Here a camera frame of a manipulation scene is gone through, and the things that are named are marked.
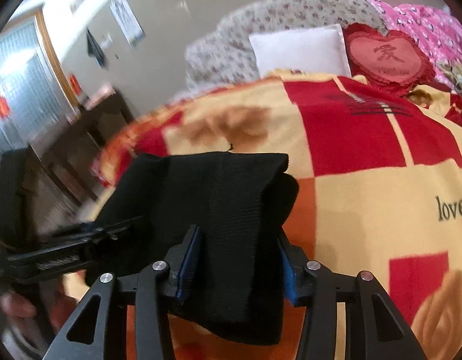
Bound pink floral quilt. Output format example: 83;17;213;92
365;0;462;92

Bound dark hanging cloth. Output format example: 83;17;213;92
86;28;107;68

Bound wall poster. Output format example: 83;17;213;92
110;0;145;47

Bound white pillow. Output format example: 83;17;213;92
249;24;351;77

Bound person's left hand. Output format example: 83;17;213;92
0;271;88;335

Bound red heart cushion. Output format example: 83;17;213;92
343;23;436;96

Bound black pants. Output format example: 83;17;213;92
86;152;299;345

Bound floral grey quilt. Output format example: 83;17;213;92
184;0;390;91

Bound red yellow patterned blanket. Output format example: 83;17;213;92
92;71;462;359

